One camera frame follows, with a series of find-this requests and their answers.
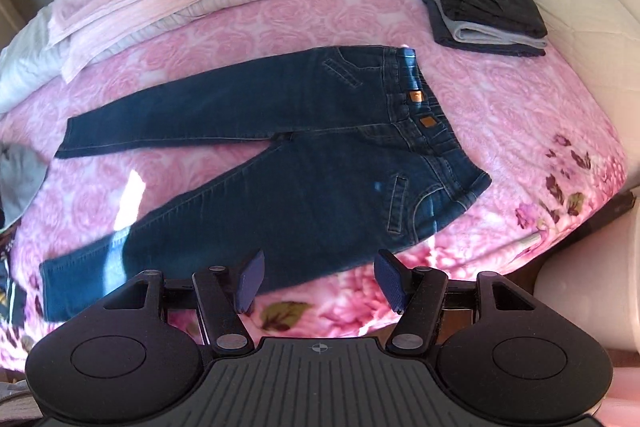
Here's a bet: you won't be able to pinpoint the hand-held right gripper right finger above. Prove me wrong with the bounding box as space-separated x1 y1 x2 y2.
374 249 538 355

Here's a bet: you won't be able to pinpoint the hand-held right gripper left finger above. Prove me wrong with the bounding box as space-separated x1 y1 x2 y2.
102 249 266 355

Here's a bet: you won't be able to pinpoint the blue denim jeans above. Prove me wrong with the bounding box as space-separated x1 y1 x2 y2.
39 46 493 323

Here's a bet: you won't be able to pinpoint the white padded bed base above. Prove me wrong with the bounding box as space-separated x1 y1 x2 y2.
534 251 640 344

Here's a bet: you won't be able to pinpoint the pink floral blanket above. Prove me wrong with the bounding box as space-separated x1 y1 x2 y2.
0 0 629 378

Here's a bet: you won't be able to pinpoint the navy striped garment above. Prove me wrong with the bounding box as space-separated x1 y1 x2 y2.
0 252 29 324

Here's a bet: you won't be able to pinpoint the grey sweatshirt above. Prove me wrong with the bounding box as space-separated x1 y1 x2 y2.
0 143 49 228

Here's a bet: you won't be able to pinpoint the navy folded garment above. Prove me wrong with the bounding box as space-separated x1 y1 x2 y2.
419 0 547 58

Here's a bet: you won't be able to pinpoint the grey folded garment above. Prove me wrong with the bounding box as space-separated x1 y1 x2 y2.
429 0 549 50

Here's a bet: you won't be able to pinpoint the white padded headboard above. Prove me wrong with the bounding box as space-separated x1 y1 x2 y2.
497 0 640 195

